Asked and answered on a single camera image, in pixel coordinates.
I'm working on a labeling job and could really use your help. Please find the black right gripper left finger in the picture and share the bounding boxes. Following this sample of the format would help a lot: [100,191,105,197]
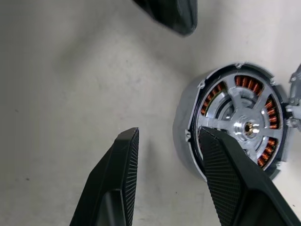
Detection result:
[69,127,140,226]

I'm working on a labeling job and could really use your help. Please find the grey motor housing copper windings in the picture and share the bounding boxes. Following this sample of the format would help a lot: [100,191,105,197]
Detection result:
[173,61,289,182]

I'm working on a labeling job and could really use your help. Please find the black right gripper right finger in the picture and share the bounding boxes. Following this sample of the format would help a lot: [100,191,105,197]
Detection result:
[198,126,301,226]

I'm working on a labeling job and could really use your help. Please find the grey round motor end cover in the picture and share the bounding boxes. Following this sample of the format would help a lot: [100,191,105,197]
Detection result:
[285,62,301,133]

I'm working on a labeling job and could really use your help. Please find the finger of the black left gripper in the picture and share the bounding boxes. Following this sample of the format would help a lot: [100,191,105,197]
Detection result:
[131,0,198,37]

